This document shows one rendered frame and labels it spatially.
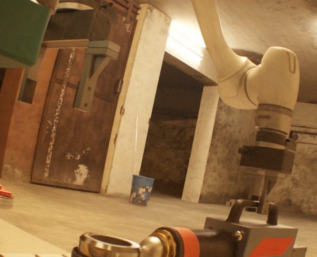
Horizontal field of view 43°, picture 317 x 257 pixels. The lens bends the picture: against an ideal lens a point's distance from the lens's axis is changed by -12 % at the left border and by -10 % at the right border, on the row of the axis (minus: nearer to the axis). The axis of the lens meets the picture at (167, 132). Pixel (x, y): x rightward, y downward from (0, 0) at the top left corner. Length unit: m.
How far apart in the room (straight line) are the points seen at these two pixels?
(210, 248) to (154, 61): 6.10
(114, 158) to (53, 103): 1.41
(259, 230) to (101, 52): 0.52
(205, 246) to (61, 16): 0.51
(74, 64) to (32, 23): 5.31
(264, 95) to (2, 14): 0.76
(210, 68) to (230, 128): 1.68
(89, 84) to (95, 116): 5.45
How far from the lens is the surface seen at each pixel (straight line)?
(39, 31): 0.39
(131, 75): 6.43
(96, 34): 0.65
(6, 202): 1.89
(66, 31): 0.67
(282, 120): 1.00
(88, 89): 0.63
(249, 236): 0.92
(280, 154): 0.98
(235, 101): 1.14
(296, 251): 1.11
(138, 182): 5.98
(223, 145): 9.62
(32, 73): 0.73
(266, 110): 1.00
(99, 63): 0.62
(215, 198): 9.75
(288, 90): 1.01
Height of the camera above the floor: 0.53
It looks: 5 degrees up
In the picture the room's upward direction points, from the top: 11 degrees clockwise
